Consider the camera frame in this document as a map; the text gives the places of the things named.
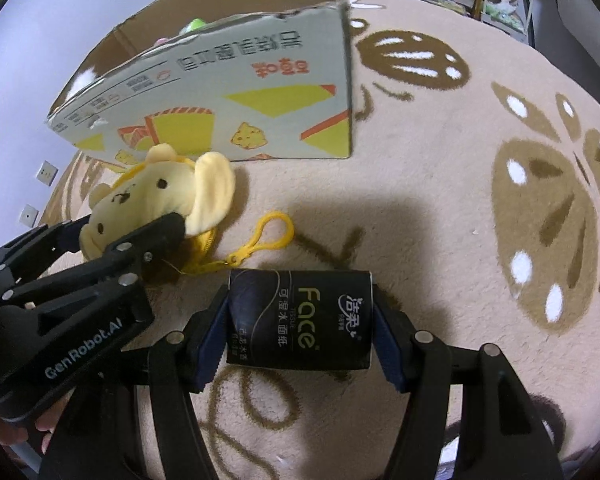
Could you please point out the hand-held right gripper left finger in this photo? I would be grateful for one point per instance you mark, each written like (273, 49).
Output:
(212, 340)

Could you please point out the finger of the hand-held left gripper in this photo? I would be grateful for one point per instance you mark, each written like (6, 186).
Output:
(145, 240)
(35, 245)

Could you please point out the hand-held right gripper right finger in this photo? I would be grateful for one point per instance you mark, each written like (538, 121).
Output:
(387, 345)

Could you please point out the black tissue pack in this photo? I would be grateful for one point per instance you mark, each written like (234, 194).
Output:
(300, 320)

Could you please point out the printed cardboard box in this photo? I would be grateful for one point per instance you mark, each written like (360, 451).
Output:
(260, 85)

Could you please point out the person's left hand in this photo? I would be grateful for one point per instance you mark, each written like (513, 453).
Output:
(45, 422)

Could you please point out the white wall socket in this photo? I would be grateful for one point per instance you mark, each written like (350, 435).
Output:
(45, 172)
(28, 216)

